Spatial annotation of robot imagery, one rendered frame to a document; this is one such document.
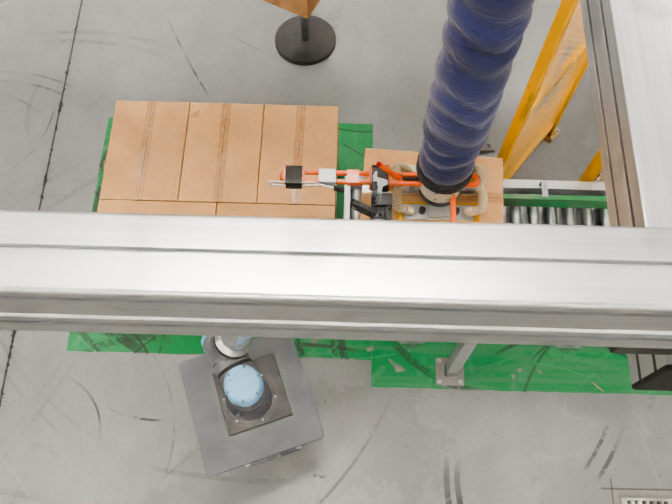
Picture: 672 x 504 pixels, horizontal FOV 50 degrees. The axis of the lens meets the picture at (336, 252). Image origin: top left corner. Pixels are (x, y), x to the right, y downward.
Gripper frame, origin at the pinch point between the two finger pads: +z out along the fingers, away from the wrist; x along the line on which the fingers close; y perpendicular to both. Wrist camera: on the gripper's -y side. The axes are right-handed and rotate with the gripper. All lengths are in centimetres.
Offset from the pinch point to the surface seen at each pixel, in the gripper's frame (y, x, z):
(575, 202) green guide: 103, -59, 23
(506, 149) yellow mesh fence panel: 66, -42, 41
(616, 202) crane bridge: 22, 177, -101
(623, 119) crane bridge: 21, 182, -93
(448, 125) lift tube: 22, 55, -10
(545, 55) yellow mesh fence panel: 66, 28, 41
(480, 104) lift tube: 30, 69, -11
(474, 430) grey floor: 60, -121, -79
